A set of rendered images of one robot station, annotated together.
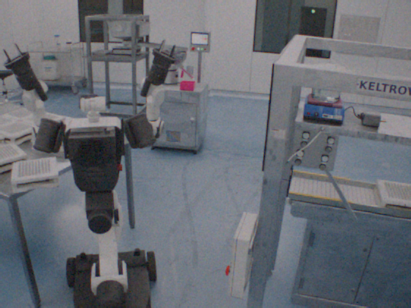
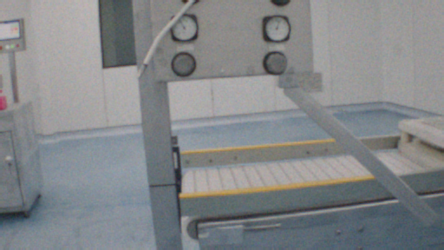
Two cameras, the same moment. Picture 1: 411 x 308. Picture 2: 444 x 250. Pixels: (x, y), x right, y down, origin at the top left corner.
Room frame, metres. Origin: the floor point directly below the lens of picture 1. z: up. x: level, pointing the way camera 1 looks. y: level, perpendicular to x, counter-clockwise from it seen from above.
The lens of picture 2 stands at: (1.10, -0.29, 1.06)
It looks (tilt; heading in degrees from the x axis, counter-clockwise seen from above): 11 degrees down; 341
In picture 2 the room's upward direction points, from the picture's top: 4 degrees counter-clockwise
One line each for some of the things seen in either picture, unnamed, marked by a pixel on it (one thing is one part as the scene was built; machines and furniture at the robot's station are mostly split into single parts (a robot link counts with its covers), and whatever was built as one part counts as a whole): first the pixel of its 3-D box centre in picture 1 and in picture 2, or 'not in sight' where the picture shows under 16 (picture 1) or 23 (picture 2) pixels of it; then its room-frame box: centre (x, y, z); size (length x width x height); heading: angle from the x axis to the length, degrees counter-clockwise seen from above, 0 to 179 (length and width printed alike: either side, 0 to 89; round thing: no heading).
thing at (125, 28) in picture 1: (133, 72); not in sight; (4.95, 1.08, 0.75); 1.43 x 1.06 x 1.50; 82
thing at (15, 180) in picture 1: (34, 169); not in sight; (1.73, 0.95, 0.89); 0.25 x 0.24 x 0.02; 115
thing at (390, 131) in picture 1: (356, 122); not in sight; (1.79, -0.75, 1.22); 0.62 x 0.38 x 0.04; 75
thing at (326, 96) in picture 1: (327, 81); not in sight; (1.79, -0.56, 1.43); 0.15 x 0.15 x 0.19
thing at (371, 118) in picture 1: (369, 117); not in sight; (1.71, -0.78, 1.28); 0.12 x 0.07 x 0.06; 75
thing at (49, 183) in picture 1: (36, 177); not in sight; (1.73, 0.95, 0.84); 0.24 x 0.24 x 0.02; 25
